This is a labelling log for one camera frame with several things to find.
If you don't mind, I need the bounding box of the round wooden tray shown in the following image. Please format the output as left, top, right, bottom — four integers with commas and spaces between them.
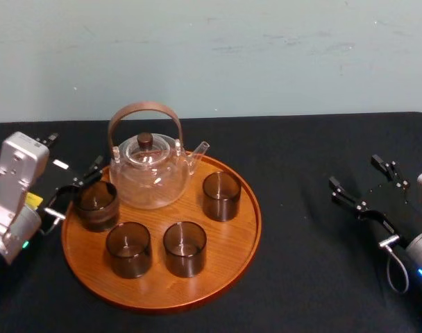
60, 151, 263, 310

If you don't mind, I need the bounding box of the glass teapot with brown handle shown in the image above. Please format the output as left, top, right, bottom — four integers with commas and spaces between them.
108, 101, 211, 210

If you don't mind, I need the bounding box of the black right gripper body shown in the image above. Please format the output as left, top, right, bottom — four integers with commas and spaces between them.
357, 179, 422, 248

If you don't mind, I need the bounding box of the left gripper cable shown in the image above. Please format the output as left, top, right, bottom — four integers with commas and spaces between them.
39, 185, 81, 237

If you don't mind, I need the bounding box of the smoked glass cup brown band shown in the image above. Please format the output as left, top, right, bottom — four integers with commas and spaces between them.
74, 180, 121, 233

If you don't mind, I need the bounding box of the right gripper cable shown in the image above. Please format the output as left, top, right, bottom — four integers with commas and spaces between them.
378, 234, 412, 296

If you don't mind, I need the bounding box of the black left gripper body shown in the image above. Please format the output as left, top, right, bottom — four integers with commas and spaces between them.
26, 157, 84, 225

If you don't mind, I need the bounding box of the glass teapot lid brown knob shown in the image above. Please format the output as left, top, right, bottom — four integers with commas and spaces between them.
125, 132, 171, 164

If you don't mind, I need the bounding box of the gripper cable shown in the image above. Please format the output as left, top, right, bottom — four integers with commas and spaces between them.
39, 185, 81, 237
378, 234, 412, 296

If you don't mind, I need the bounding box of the black table cloth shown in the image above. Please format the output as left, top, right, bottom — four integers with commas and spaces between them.
0, 111, 422, 333

